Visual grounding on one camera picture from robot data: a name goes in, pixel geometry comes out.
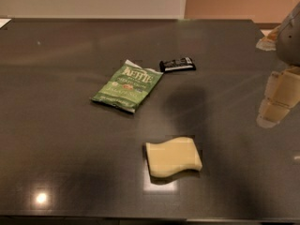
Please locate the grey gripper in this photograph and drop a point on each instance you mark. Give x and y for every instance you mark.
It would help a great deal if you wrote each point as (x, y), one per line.
(290, 44)

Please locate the yellow wavy sponge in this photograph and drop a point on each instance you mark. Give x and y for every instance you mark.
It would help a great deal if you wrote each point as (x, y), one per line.
(173, 156)

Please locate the green Kettle chips bag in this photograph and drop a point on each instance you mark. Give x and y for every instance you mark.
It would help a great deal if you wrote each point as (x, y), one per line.
(128, 87)

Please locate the black rxbar chocolate bar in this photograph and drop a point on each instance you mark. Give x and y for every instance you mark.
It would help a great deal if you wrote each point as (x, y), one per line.
(185, 63)

